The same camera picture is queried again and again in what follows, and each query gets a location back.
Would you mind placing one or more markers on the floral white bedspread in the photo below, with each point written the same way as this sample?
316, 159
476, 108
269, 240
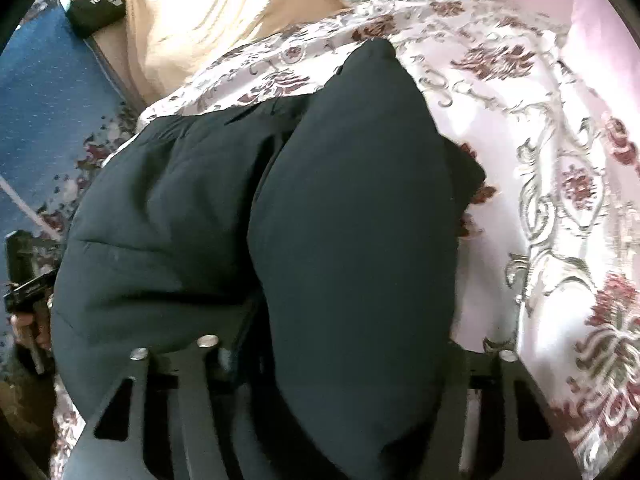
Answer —
550, 160

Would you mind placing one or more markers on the black bag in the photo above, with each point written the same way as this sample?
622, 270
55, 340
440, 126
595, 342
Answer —
95, 2

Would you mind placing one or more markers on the black garment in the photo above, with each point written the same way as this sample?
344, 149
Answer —
310, 240

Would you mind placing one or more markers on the pink cloth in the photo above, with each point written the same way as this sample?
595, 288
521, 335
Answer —
565, 15

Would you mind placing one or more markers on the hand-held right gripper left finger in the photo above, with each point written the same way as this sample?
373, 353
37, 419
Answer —
170, 390

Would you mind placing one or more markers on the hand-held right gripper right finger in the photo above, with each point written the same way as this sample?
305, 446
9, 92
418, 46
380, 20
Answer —
500, 395

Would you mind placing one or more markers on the person's left hand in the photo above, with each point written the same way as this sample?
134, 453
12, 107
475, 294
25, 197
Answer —
22, 332

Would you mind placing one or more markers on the blue patterned rug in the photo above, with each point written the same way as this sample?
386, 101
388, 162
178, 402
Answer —
45, 110

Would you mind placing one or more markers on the cream blanket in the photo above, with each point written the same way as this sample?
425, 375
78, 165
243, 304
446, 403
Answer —
200, 15

